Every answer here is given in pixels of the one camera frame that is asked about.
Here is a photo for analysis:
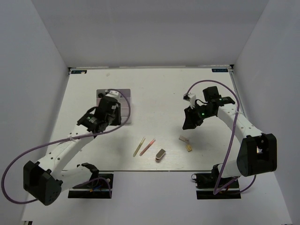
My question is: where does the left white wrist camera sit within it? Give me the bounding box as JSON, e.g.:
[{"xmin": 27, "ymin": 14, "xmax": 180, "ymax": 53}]
[{"xmin": 105, "ymin": 90, "xmax": 121, "ymax": 100}]

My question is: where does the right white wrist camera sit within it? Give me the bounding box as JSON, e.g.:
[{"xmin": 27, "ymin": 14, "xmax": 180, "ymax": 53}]
[{"xmin": 183, "ymin": 93, "xmax": 196, "ymax": 109}]

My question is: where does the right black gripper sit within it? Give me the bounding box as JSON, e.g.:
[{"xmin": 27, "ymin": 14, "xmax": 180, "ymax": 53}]
[{"xmin": 182, "ymin": 103, "xmax": 215, "ymax": 130}]

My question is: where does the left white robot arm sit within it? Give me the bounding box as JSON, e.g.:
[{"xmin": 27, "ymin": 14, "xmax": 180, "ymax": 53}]
[{"xmin": 23, "ymin": 96, "xmax": 121, "ymax": 206}]

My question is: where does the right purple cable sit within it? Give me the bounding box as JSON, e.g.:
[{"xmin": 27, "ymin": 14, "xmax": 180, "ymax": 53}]
[{"xmin": 187, "ymin": 80, "xmax": 257, "ymax": 195}]

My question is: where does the small yellow eraser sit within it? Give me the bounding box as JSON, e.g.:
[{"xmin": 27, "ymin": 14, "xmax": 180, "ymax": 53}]
[{"xmin": 186, "ymin": 144, "xmax": 193, "ymax": 152}]

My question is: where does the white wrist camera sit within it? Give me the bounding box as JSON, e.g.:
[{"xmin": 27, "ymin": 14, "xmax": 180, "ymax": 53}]
[
  {"xmin": 183, "ymin": 93, "xmax": 196, "ymax": 109},
  {"xmin": 105, "ymin": 90, "xmax": 121, "ymax": 100}
]

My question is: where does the orange highlighter pen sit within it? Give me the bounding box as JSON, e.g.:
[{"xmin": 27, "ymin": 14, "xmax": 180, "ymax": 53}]
[{"xmin": 139, "ymin": 139, "xmax": 156, "ymax": 156}]

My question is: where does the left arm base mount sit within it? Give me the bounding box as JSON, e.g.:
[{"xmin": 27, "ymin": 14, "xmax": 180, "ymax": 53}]
[{"xmin": 68, "ymin": 173, "xmax": 114, "ymax": 199}]

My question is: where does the white dirty eraser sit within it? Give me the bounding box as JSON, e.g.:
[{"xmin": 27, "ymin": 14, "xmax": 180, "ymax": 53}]
[{"xmin": 179, "ymin": 135, "xmax": 189, "ymax": 143}]

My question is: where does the blue table label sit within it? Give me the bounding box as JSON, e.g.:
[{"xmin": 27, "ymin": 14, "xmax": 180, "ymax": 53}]
[
  {"xmin": 71, "ymin": 70, "xmax": 87, "ymax": 74},
  {"xmin": 211, "ymin": 68, "xmax": 228, "ymax": 73}
]

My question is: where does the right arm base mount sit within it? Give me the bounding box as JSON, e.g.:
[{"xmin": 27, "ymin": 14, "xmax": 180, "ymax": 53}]
[{"xmin": 191, "ymin": 172, "xmax": 241, "ymax": 200}]

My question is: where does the right blue table label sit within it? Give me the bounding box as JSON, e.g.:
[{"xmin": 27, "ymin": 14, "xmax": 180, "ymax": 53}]
[{"xmin": 211, "ymin": 68, "xmax": 228, "ymax": 73}]

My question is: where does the left white compartment organizer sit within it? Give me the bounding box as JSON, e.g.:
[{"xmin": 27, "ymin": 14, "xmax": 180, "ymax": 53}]
[{"xmin": 96, "ymin": 89, "xmax": 109, "ymax": 106}]

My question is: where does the purple cable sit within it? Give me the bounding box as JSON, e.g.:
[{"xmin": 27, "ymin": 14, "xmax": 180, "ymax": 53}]
[
  {"xmin": 187, "ymin": 80, "xmax": 257, "ymax": 195},
  {"xmin": 1, "ymin": 88, "xmax": 131, "ymax": 204}
]

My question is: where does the white compartment organizer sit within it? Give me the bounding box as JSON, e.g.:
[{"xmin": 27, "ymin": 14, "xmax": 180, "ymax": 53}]
[
  {"xmin": 119, "ymin": 89, "xmax": 132, "ymax": 123},
  {"xmin": 96, "ymin": 89, "xmax": 109, "ymax": 106}
]

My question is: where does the left blue table label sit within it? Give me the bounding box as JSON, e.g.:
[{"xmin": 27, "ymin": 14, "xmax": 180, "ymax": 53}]
[{"xmin": 71, "ymin": 70, "xmax": 87, "ymax": 74}]

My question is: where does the green black highlighter marker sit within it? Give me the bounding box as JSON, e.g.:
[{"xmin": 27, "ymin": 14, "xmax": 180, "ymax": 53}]
[{"xmin": 98, "ymin": 93, "xmax": 105, "ymax": 98}]

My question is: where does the yellow highlighter pen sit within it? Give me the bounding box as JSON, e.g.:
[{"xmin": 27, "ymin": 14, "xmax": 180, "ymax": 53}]
[{"xmin": 133, "ymin": 137, "xmax": 146, "ymax": 157}]

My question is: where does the brown white stamp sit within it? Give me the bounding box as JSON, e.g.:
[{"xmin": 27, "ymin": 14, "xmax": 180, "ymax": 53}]
[{"xmin": 155, "ymin": 149, "xmax": 166, "ymax": 162}]

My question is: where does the right white compartment organizer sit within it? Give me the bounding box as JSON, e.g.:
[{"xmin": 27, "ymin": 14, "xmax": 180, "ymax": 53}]
[{"xmin": 119, "ymin": 89, "xmax": 132, "ymax": 123}]

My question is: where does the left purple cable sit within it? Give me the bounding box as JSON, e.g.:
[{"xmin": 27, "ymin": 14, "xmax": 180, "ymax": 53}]
[{"xmin": 1, "ymin": 88, "xmax": 131, "ymax": 204}]

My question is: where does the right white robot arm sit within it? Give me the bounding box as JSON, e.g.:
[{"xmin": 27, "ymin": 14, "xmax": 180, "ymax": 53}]
[{"xmin": 182, "ymin": 86, "xmax": 277, "ymax": 187}]

